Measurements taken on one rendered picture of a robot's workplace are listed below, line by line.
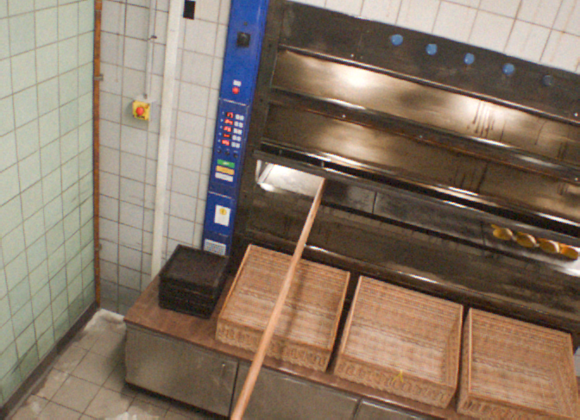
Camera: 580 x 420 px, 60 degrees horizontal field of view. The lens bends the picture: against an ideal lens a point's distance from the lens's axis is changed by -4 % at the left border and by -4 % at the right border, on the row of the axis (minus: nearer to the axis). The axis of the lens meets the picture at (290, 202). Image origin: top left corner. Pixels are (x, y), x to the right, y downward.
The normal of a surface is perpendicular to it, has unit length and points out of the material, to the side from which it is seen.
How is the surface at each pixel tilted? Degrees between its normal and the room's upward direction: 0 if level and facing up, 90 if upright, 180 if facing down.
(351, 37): 92
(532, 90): 90
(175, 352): 90
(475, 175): 70
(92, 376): 0
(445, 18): 90
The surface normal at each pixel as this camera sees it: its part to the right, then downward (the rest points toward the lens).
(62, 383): 0.18, -0.85
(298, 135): -0.15, 0.13
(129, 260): -0.23, 0.45
